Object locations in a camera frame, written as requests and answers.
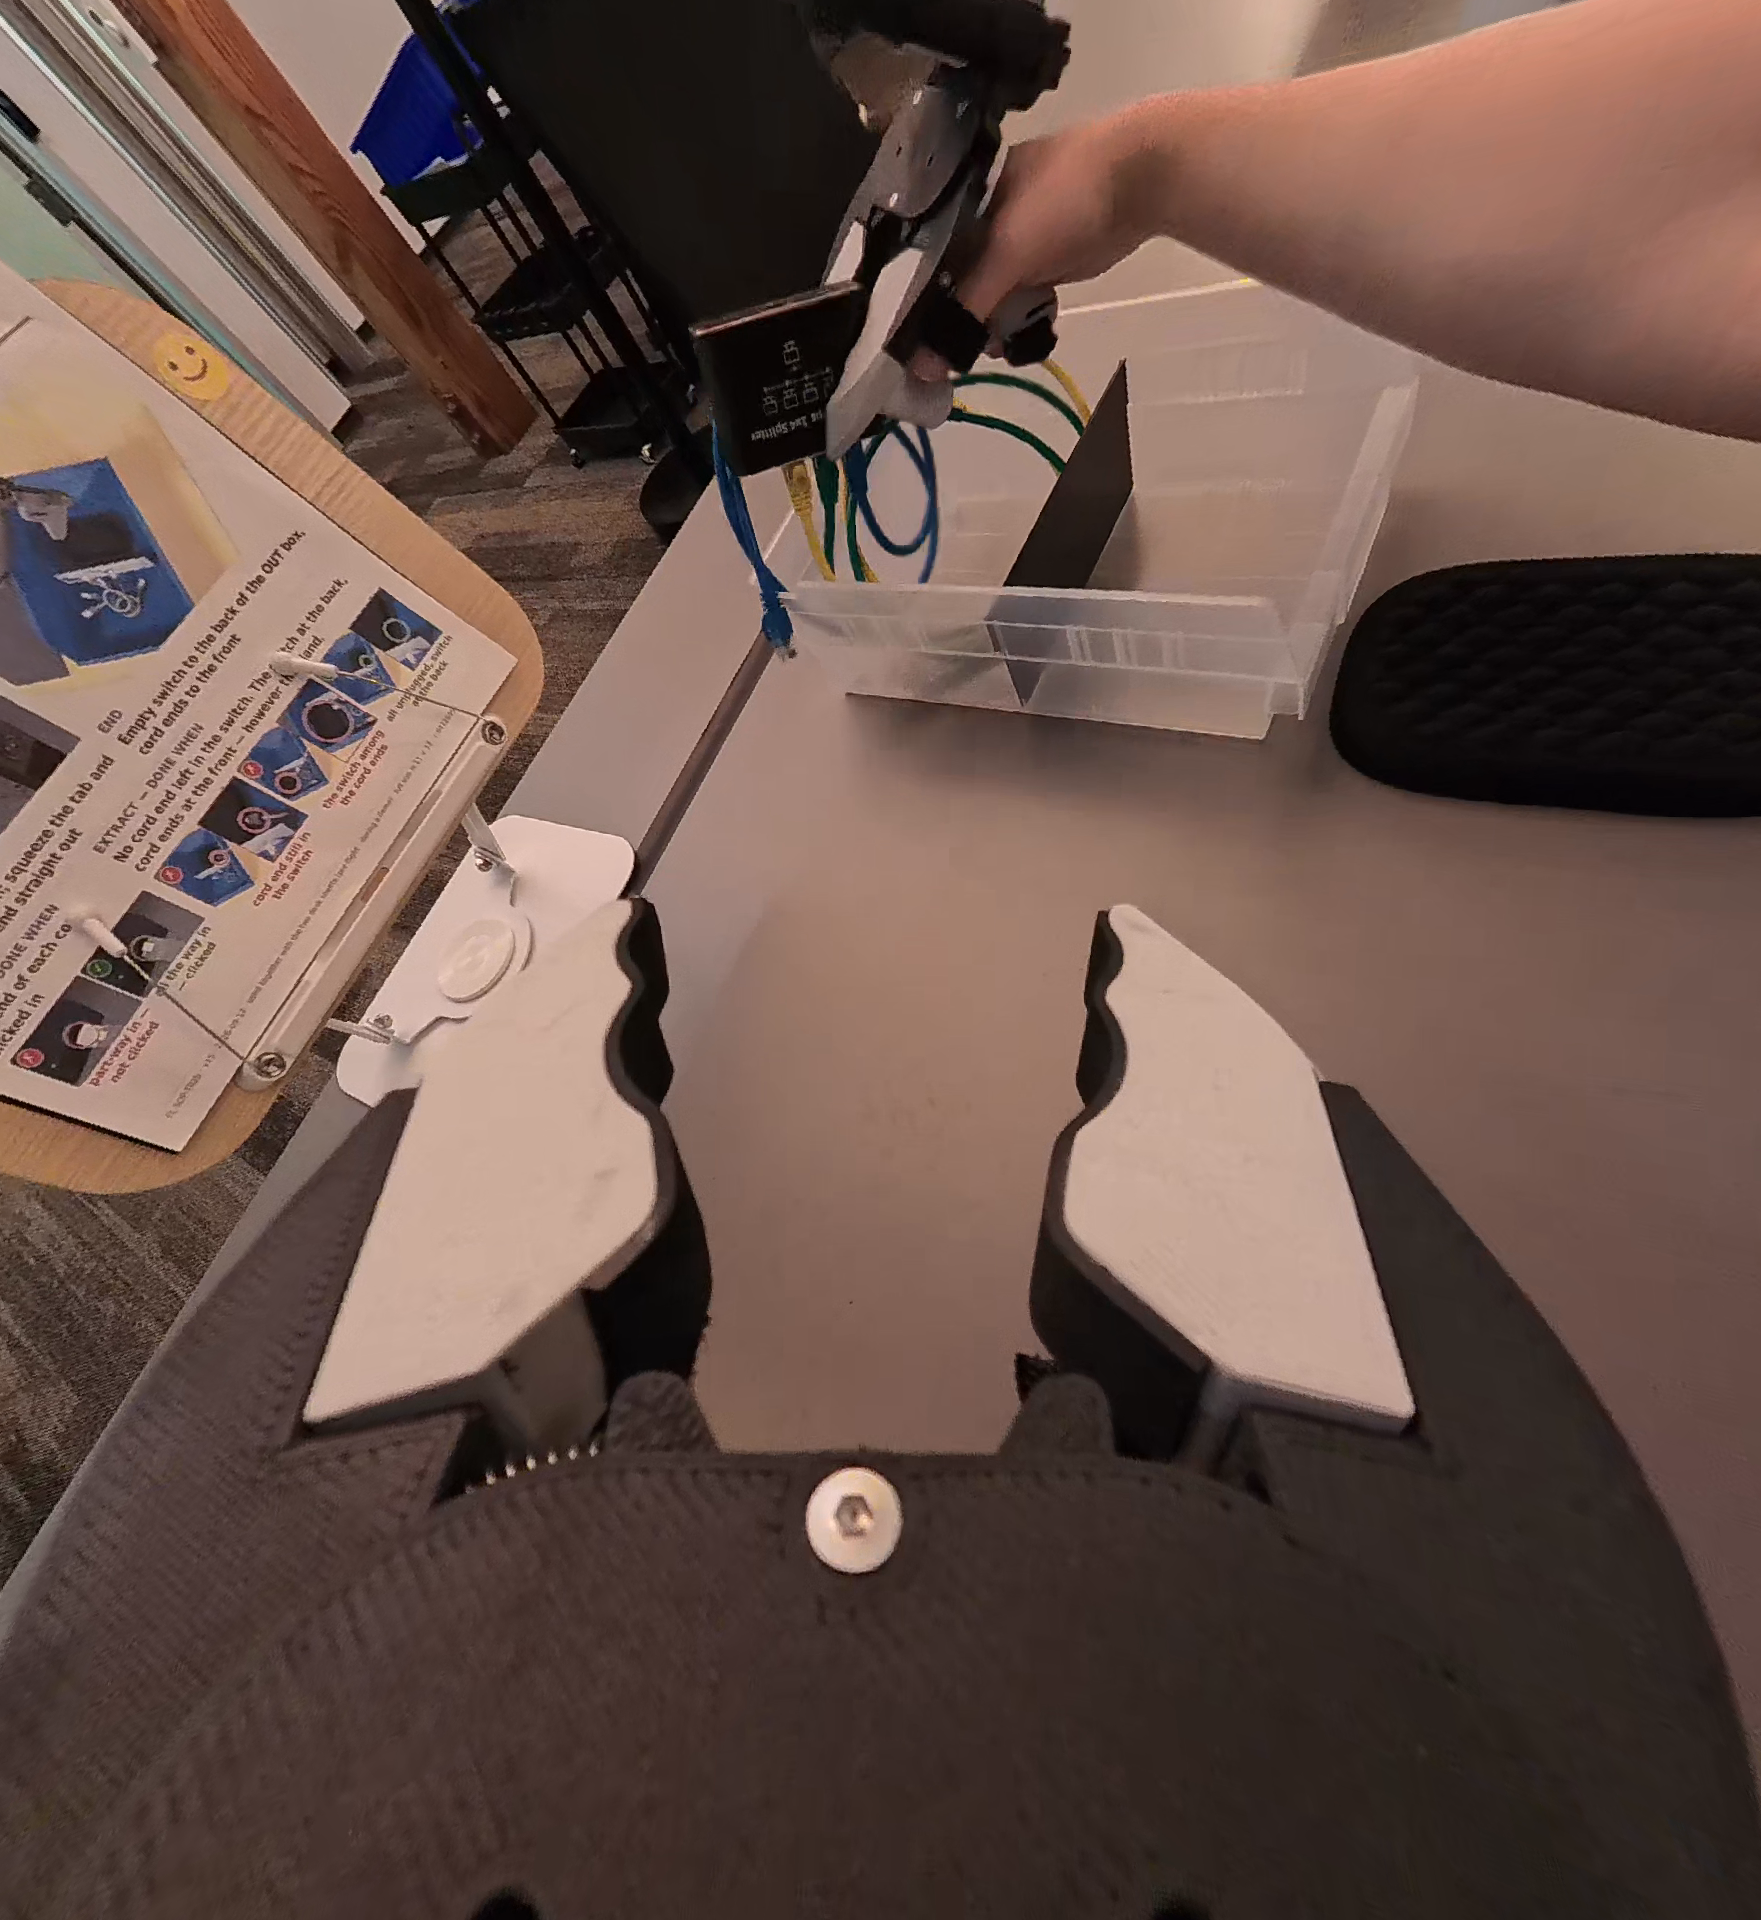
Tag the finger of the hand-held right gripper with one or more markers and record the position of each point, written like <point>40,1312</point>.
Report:
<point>848,254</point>
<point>889,346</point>

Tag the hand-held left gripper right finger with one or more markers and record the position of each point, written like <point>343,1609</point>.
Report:
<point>1226,1215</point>

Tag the instruction sheet on stand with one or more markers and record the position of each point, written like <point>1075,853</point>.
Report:
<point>490,631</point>

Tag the black round floor base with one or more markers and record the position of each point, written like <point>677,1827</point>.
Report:
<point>674,504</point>

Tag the person's right forearm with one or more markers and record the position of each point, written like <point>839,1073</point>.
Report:
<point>1496,196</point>

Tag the black network switch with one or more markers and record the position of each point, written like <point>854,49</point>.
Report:
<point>775,391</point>

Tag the clear plastic bin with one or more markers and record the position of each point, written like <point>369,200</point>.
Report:
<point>1270,525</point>

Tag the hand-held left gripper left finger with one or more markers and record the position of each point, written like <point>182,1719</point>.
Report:
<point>504,1185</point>

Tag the person's right hand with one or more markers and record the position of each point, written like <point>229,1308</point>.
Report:
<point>1075,196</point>

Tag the brown wooden post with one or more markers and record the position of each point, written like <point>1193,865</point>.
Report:
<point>369,254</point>

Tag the blue storage bin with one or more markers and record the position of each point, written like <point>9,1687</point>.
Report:
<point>417,105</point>

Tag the black wrist rest pad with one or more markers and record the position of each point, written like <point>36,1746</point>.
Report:
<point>1600,677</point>

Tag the yellow smiley sticker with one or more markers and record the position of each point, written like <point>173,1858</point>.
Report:
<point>190,365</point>

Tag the printed instruction sheet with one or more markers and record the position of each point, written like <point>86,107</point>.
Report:
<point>146,677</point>

